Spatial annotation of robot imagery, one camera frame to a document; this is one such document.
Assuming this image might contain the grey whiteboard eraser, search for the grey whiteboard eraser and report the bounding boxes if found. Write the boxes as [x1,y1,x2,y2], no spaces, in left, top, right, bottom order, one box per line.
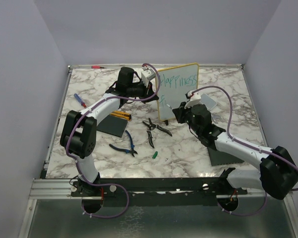
[200,93,217,110]

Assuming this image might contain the black grey wire stripper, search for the black grey wire stripper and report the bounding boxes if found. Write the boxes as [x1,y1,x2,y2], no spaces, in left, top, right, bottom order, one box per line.
[142,118,173,149]

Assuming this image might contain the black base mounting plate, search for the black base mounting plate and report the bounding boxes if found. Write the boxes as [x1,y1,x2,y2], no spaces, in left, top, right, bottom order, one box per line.
[71,177,236,207]

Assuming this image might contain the yellow framed whiteboard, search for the yellow framed whiteboard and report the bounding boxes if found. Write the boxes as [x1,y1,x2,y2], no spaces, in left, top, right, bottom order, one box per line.
[157,63,199,121]

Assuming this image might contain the blue red screwdriver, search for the blue red screwdriver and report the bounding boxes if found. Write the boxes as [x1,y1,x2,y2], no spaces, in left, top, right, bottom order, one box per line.
[74,93,87,108]

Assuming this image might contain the aluminium frame rail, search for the aluminium frame rail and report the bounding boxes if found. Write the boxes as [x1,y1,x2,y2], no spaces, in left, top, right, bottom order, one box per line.
[28,178,75,199]

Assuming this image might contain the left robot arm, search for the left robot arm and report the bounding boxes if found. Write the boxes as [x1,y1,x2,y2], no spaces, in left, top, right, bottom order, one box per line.
[60,63,160,196]

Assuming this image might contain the purple cable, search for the purple cable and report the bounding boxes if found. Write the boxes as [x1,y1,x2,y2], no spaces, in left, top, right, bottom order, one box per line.
[187,85,298,216]
[65,62,162,219]

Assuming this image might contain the black pad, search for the black pad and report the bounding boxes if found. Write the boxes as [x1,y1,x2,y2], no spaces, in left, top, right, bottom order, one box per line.
[207,148,244,166]
[97,115,128,138]

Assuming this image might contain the left black pad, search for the left black pad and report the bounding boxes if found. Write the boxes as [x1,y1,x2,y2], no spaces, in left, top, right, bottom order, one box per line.
[97,115,128,138]

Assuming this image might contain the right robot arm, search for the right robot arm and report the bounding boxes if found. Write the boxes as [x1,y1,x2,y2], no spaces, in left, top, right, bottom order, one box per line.
[172,102,298,200]

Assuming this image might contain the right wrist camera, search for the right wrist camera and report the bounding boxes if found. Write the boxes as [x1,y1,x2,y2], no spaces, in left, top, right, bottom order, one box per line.
[184,90,201,109]

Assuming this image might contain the red marker on rail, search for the red marker on rail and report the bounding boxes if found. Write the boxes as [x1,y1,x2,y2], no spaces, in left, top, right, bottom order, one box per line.
[91,65,106,69]

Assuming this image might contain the green marker cap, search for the green marker cap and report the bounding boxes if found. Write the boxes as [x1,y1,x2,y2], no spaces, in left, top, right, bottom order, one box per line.
[152,151,158,159]

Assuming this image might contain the right black pad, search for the right black pad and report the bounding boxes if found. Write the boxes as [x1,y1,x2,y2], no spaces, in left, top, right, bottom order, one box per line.
[207,148,244,166]

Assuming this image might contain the blue handled cutting pliers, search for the blue handled cutting pliers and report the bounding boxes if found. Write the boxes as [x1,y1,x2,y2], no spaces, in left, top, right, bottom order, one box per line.
[109,130,138,157]

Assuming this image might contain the yellow utility knife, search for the yellow utility knife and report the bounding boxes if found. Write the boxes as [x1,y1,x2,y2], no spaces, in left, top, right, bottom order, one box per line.
[110,111,132,121]

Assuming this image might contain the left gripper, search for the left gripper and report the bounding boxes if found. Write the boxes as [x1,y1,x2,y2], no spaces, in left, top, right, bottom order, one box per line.
[127,78,158,104]

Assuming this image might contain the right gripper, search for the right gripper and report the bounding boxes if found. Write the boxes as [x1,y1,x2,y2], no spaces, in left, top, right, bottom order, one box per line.
[174,100,202,135]

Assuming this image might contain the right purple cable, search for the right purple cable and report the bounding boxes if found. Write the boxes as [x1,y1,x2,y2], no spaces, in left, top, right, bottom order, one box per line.
[187,85,298,216]

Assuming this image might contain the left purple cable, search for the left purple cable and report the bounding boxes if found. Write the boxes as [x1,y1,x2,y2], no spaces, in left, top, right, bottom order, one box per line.
[65,62,162,219]

